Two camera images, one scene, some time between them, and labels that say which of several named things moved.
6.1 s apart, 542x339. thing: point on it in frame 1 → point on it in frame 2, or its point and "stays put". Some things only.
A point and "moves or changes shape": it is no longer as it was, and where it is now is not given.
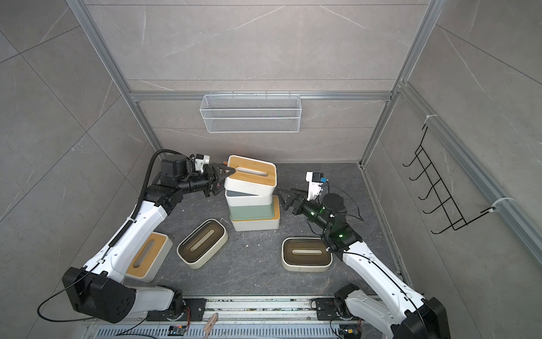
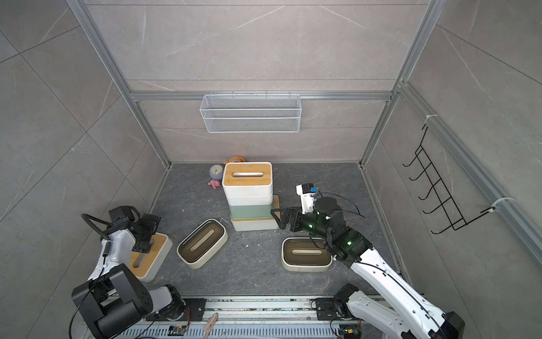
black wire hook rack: [454, 217] stays put
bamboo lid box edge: [150, 258] stays put
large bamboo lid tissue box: [272, 223] stays put
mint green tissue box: [253, 212] stays put
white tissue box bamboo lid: [252, 176] moves or changes shape
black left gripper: [212, 179] → [152, 224]
